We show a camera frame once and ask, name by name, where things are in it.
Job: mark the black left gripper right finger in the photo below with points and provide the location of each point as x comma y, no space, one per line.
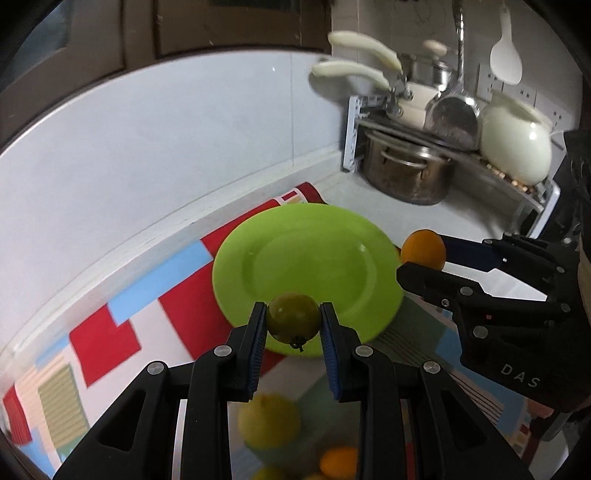
415,422

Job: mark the small orange tangerine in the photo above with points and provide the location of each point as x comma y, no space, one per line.
340,463

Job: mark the white rice spoon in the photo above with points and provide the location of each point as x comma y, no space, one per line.
505,61

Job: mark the white metal kitchen rack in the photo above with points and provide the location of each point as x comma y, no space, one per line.
531,207

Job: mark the small orange kumquat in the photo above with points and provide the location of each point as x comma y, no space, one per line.
426,248

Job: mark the steel skimmer ladle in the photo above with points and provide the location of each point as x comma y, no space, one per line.
453,115

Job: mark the small dark green fruit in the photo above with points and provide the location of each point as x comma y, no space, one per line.
293,319

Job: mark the white ceramic pot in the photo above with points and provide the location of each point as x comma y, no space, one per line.
516,139

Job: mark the large green apple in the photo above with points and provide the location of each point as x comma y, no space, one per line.
269,421

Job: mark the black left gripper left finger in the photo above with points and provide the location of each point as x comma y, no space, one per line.
135,436

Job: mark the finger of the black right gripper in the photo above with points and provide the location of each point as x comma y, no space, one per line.
532,261
471,306

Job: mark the lime green plate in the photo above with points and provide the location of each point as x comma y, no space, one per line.
325,252

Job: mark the stainless steel stock pot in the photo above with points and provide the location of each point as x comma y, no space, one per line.
406,171

